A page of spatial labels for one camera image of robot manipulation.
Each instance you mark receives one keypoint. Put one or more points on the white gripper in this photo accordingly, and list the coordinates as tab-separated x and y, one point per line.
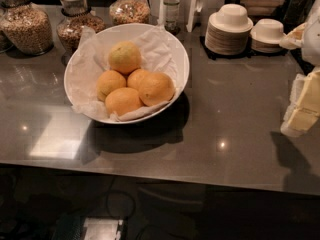
312	44

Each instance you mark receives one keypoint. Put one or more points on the white bowl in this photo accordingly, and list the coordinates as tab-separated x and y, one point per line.
173	47

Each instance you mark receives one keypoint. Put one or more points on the top greenish orange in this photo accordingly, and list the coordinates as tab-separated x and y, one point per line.
124	57

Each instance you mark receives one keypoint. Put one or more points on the white stand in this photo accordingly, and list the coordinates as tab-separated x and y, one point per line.
191	12

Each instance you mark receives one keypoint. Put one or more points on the clear glass bottle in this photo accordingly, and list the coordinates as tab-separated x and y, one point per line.
171	15

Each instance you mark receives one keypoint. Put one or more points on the right glass cereal jar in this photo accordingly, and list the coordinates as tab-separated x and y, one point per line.
129	11

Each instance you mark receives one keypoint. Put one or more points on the glass cereal jar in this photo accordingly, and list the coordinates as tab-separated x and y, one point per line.
129	11
77	15

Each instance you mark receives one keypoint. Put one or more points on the white paper liner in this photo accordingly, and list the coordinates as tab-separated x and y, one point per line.
87	70

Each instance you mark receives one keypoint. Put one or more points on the middle glass cereal jar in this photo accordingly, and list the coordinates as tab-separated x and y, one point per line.
77	15

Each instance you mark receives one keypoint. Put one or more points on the large left glass jar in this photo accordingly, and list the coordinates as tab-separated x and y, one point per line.
27	27

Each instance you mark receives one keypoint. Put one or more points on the far left glass jar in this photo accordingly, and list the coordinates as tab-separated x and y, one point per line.
5	43

